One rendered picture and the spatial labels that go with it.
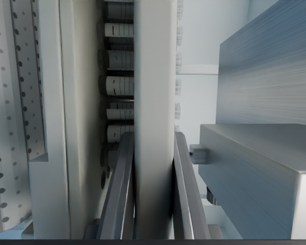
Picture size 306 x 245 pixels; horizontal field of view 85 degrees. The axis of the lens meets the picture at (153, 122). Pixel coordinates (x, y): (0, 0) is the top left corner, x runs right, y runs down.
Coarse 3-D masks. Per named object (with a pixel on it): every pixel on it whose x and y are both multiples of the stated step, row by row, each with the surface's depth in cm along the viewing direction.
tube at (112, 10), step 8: (96, 0) 11; (104, 0) 11; (112, 0) 11; (120, 0) 11; (128, 0) 11; (104, 8) 11; (112, 8) 11; (120, 8) 11; (128, 8) 11; (104, 16) 11; (112, 16) 11; (120, 16) 11; (128, 16) 11
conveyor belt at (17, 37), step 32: (0, 0) 12; (32, 0) 15; (0, 32) 12; (32, 32) 15; (0, 64) 12; (32, 64) 15; (0, 96) 12; (32, 96) 15; (0, 128) 13; (32, 128) 15; (0, 160) 13; (0, 192) 13; (0, 224) 13
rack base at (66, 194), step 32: (64, 0) 7; (64, 32) 7; (96, 32) 11; (64, 64) 7; (96, 64) 11; (64, 96) 8; (96, 96) 11; (64, 128) 8; (96, 128) 11; (32, 160) 8; (64, 160) 8; (96, 160) 11; (32, 192) 8; (64, 192) 8; (96, 192) 11; (64, 224) 8
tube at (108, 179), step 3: (105, 171) 13; (108, 171) 13; (111, 171) 13; (102, 174) 12; (105, 174) 12; (108, 174) 12; (111, 174) 12; (102, 177) 12; (105, 177) 12; (108, 177) 12; (102, 180) 12; (105, 180) 12; (108, 180) 12; (102, 183) 12; (105, 183) 12; (108, 183) 12; (102, 186) 12; (105, 186) 12
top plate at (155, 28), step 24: (144, 0) 7; (168, 0) 7; (144, 24) 7; (168, 24) 7; (144, 48) 7; (168, 48) 8; (144, 72) 8; (168, 72) 8; (144, 96) 8; (168, 96) 8; (144, 120) 8; (168, 120) 8; (144, 144) 8; (168, 144) 8; (144, 168) 8; (168, 168) 8; (144, 192) 8; (168, 192) 8; (144, 216) 8; (168, 216) 8
